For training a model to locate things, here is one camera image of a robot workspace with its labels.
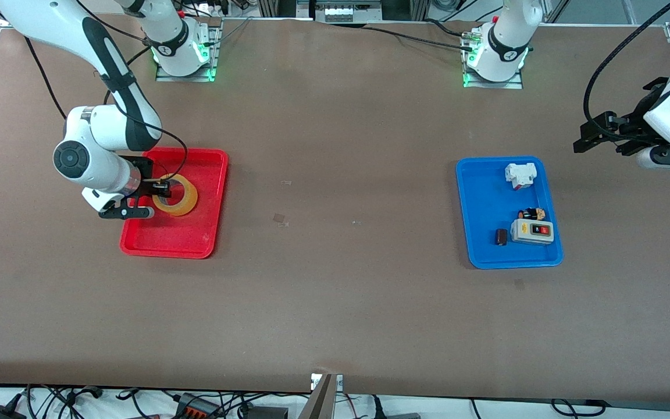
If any grey on-off switch box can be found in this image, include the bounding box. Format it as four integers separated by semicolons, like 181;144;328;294
511;218;555;246

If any black power strip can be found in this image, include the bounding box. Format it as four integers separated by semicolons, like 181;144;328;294
173;393;225;419

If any yellow clear tape roll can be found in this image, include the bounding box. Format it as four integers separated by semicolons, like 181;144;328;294
151;172;199;218

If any red plastic tray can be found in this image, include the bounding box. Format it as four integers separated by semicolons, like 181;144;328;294
119;147;229;260

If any white circuit breaker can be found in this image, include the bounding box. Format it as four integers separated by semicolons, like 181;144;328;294
504;162;538;190

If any black cable on table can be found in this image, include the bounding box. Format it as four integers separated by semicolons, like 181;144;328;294
361;24;475;51

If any aluminium camera mount post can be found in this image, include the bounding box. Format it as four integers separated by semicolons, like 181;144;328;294
297;373;344;419

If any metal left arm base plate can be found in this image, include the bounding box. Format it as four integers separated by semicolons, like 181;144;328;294
463;55;525;90

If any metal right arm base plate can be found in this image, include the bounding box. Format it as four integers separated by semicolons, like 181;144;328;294
155;22;221;83

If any grey box with white sockets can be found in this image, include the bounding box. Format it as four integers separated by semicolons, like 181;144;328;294
311;0;383;24

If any blue plastic tray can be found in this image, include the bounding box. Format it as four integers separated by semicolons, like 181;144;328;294
455;155;564;270

